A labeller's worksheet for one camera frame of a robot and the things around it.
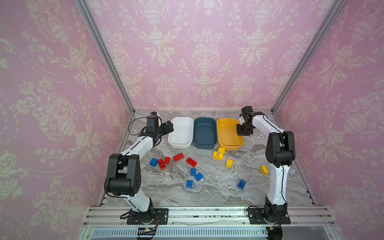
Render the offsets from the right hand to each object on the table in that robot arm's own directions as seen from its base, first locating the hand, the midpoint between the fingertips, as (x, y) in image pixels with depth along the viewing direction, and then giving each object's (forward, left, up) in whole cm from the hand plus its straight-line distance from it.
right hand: (240, 132), depth 102 cm
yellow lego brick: (-21, +11, -2) cm, 24 cm away
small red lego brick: (-17, +50, -3) cm, 53 cm away
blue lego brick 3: (-33, +36, -1) cm, 48 cm away
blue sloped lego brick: (-27, +30, -4) cm, 41 cm away
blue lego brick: (-18, +58, -2) cm, 61 cm away
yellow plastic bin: (-1, +9, -3) cm, 10 cm away
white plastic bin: (0, +41, -2) cm, 41 cm away
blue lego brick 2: (-26, +34, -1) cm, 42 cm away
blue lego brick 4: (-33, +7, -3) cm, 34 cm away
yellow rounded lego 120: (-16, +18, -1) cm, 24 cm away
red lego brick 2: (-20, +52, -2) cm, 56 cm away
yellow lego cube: (-12, +15, -1) cm, 19 cm away
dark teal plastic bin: (+3, +24, -2) cm, 25 cm away
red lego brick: (-19, +34, -3) cm, 39 cm away
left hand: (0, +48, +11) cm, 49 cm away
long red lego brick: (-16, +42, -1) cm, 45 cm away
